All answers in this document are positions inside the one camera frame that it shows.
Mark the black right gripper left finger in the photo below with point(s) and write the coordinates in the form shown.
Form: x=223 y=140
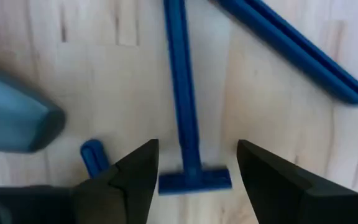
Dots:
x=126 y=193

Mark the dark grey roll-on deodorant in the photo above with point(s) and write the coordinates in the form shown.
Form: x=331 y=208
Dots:
x=17 y=118

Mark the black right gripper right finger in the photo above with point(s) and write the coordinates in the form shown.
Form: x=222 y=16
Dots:
x=275 y=186

